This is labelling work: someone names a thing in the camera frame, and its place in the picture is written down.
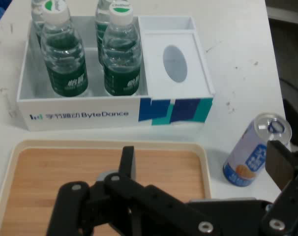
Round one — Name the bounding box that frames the blue walnut drink can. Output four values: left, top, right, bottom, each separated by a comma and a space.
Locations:
222, 112, 293, 187

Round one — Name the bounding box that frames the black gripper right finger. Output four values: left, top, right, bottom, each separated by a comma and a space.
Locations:
260, 139, 298, 236

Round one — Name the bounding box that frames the white ByteDance organizer box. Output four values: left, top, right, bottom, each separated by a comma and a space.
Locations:
16, 15, 216, 132

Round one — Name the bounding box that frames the green label water bottle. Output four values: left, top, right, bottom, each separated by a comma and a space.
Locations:
94, 0, 115, 66
101, 2, 143, 97
40, 0, 89, 98
30, 0, 49, 48

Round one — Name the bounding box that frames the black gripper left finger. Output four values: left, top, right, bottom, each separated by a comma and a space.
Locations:
45, 146, 223, 236

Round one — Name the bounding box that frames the wooden tray with cream rim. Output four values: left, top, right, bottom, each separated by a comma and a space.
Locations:
0, 139, 212, 236

